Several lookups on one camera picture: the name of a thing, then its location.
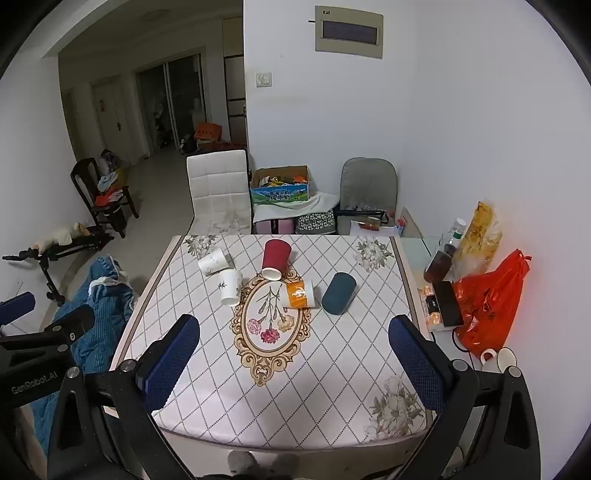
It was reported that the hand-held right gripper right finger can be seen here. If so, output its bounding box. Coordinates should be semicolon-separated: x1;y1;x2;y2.
389;315;541;480

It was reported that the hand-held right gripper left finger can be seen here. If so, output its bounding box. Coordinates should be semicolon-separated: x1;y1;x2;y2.
46;314;200;480

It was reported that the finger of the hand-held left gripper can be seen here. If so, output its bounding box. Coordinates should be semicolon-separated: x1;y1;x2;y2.
0;291;37;326
0;305;96;355

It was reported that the white paper cup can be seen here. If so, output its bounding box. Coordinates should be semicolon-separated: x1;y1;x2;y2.
198;248;230;276
219;269;243;306

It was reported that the dark teal cup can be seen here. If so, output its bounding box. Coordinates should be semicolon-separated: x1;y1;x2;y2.
321;272;357;315

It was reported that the orange paper cup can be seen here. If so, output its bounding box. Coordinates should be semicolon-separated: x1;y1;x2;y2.
286;280;316;309

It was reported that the red paper cup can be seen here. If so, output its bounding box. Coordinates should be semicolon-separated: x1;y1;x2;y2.
261;239;293;281

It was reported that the blue blanket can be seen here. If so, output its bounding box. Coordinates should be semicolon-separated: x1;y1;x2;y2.
28;255;139;457

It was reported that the floral checked tablecloth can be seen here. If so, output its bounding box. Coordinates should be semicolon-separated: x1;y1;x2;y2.
108;234;437;450

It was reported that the black phone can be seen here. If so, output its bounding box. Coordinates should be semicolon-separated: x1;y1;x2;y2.
431;280;464;328

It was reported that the beige plush toy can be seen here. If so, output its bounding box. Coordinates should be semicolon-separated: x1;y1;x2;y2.
38;222;92;253

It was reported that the white mug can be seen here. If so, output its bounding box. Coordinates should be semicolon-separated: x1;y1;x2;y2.
480;347;517;374

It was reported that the orange plastic bag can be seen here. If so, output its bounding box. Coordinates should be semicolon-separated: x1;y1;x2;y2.
452;249;532;358

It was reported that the brown glass bottle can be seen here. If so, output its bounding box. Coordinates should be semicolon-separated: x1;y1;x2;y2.
424;244;458;283

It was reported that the grey fuzzy slipper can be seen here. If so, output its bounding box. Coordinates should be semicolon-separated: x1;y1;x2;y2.
228;451;259;477

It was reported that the clothes pile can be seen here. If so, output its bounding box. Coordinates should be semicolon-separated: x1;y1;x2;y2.
95;173;131;207

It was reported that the yellow snack bag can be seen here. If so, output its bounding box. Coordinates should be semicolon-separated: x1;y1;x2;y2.
455;200;503;281

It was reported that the cardboard sheet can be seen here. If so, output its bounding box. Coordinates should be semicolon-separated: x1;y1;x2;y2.
399;208;424;238

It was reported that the white box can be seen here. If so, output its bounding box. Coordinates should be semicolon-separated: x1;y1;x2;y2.
349;220;399;237

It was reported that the dark wooden chair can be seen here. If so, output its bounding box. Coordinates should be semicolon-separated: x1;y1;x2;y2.
70;157;140;239

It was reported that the pink stool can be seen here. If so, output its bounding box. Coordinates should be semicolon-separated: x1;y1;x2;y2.
255;217;295;235

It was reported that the black and white patterned bag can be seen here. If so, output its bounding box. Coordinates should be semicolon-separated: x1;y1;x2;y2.
295;210;336;235

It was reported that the white padded chair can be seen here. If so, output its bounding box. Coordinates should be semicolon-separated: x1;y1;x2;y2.
186;150;253;235

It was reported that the white cloth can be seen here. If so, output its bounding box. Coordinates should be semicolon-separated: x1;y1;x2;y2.
253;191;340;223

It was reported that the grey cushioned chair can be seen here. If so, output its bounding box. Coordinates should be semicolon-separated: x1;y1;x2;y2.
337;157;399;236

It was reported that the cardboard box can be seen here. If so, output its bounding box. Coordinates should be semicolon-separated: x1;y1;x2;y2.
250;165;311;205

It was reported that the glass sliding door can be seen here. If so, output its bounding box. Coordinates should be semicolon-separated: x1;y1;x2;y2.
135;53;206;158

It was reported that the beige electrical panel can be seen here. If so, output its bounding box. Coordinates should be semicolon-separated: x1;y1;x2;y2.
315;6;384;60

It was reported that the black cable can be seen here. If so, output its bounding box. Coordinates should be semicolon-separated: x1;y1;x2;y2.
450;329;477;357

